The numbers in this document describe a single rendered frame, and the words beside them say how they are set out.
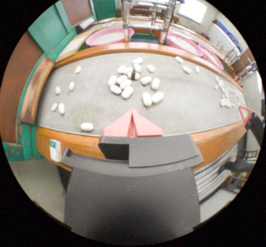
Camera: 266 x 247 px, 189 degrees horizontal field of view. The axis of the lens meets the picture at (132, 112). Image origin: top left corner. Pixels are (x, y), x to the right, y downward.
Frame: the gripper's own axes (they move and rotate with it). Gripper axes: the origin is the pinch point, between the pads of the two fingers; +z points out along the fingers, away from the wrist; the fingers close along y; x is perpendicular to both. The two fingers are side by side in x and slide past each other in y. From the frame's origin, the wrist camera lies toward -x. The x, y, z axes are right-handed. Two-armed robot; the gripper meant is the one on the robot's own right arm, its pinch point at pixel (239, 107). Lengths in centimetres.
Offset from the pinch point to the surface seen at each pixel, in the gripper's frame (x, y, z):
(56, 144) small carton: 9, 65, 0
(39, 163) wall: 65, 162, -11
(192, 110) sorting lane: 6.3, 24.5, 8.5
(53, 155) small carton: 11, 67, -3
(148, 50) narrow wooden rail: -10.2, 35.9, 25.7
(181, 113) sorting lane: 6.8, 29.4, 8.0
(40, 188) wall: 76, 163, -48
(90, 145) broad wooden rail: 10, 54, 1
